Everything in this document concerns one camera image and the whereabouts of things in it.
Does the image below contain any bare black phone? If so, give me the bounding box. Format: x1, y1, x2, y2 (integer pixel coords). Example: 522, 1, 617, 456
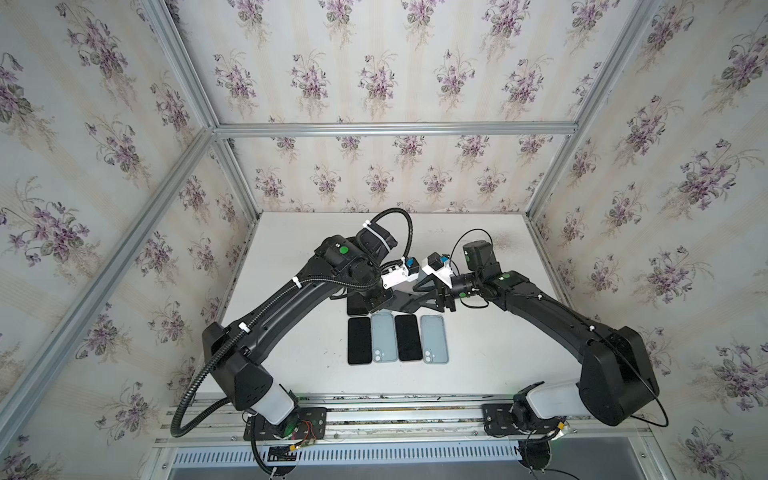
347, 317, 373, 365
346, 293, 370, 317

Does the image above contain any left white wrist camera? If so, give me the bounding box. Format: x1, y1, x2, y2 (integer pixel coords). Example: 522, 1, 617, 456
381, 257, 420, 289

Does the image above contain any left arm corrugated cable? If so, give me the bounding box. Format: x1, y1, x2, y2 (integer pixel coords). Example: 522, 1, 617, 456
169, 207, 415, 439

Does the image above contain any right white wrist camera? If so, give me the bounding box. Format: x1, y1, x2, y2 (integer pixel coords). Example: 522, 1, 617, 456
421, 252, 454, 287

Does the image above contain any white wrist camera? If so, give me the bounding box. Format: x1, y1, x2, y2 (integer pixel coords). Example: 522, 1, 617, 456
421, 252, 454, 287
381, 257, 420, 289

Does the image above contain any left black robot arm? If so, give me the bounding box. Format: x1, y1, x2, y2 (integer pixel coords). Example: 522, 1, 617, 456
202, 221, 397, 425

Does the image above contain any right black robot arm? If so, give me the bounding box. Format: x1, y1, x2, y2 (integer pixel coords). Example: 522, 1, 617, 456
387, 240, 660, 433

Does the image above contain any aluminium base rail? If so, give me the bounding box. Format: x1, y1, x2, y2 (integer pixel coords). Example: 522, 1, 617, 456
152, 392, 652, 448

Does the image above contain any aluminium cage frame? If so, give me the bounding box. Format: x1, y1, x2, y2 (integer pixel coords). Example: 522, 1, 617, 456
1, 1, 653, 434

